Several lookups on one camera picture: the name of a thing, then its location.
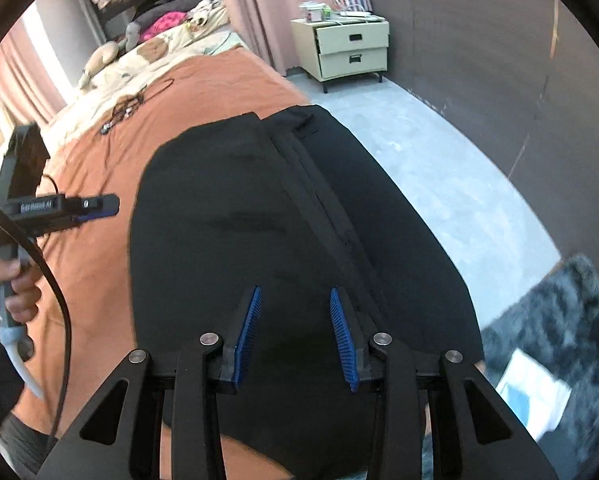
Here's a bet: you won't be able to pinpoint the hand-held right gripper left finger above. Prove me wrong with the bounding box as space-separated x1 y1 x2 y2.
39 286 263 480

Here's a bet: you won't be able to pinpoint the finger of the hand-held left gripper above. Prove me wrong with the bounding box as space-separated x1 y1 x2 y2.
62 192 121 224

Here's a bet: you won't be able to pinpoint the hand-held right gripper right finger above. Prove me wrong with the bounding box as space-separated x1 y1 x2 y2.
329 287 560 480

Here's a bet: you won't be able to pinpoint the black pants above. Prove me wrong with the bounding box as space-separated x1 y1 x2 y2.
129 104 484 480

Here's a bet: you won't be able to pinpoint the orange blanket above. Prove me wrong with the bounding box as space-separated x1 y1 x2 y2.
9 50 311 480

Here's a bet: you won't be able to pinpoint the pink window curtain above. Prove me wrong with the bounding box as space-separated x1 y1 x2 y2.
0 24 66 117

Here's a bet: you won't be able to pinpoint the cream duvet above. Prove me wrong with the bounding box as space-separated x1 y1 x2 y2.
49 52 190 127

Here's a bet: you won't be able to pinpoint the beige plush toy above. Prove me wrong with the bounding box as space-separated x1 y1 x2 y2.
78 40 121 92

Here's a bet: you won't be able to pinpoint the grey plush toy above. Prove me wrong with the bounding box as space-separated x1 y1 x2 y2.
123 21 143 52

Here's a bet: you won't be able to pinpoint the bear print pillow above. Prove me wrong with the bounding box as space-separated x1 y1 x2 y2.
129 21 245 68

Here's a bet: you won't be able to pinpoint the pink cloth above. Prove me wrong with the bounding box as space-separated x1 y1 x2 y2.
142 10 191 42

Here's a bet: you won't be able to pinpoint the white blue paper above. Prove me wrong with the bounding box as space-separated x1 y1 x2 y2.
494 349 573 434

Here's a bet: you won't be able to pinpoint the grey shaggy rug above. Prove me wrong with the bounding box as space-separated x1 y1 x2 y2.
478 254 599 461

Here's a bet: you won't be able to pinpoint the pink corner curtain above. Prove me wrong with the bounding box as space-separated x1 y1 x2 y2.
212 0 361 77

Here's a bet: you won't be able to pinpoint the small green white box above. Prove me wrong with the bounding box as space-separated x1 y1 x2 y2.
299 1 331 23

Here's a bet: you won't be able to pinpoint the cream nightstand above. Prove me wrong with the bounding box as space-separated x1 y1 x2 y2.
290 15 391 94

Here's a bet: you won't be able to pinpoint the tangled black cables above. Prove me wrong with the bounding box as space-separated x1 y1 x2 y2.
99 99 146 136

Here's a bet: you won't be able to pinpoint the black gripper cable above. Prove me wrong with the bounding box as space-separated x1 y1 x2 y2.
0 197 76 443

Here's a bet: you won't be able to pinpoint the black cable loop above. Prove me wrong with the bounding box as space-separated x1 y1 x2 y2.
138 76 176 107

